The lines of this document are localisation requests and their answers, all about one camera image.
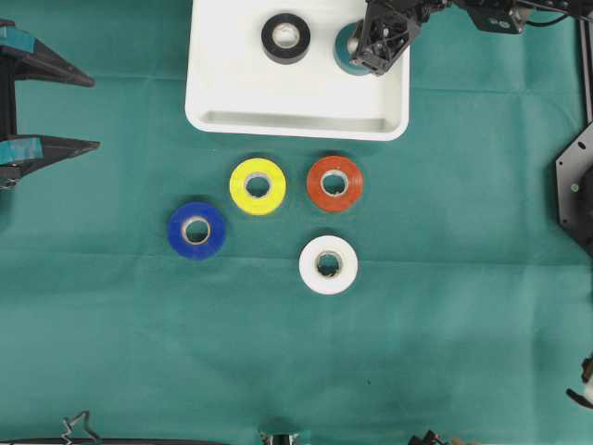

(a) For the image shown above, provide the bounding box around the blue tape roll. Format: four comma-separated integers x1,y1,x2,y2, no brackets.
167,202,226,261

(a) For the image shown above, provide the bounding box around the white plastic case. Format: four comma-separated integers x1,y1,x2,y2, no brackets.
184,1,410,141

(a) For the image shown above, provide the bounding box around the red tape roll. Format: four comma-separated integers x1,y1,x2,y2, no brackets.
307,156,364,212

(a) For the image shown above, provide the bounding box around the white connector with cables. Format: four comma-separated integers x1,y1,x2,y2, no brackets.
566,355,593,410

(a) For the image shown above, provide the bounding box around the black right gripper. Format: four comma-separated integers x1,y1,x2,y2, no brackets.
350,0,434,76

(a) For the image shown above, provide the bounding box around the yellow tape roll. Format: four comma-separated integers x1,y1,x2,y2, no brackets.
229,158,287,216

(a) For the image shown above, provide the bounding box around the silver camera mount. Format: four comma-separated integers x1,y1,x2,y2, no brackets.
259,431,302,445

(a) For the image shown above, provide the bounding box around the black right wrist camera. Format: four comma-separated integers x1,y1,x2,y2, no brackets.
467,5,531,34

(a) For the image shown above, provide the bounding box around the white tape roll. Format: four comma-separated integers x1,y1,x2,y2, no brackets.
298,235,359,295

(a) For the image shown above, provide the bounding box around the bent metal wire clip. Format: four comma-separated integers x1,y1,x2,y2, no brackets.
60,410,100,442

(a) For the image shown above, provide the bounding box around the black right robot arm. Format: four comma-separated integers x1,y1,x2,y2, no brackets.
347,0,592,76

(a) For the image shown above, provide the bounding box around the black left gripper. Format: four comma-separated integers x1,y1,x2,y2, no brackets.
1,19,100,189

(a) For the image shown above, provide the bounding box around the green tape roll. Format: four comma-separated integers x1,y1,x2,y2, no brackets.
334,22,370,76

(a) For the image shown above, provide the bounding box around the black tape roll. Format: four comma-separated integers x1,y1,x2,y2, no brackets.
261,13,310,65

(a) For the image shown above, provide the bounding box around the black aluminium frame rail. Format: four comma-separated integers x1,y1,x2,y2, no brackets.
571,1,592,126

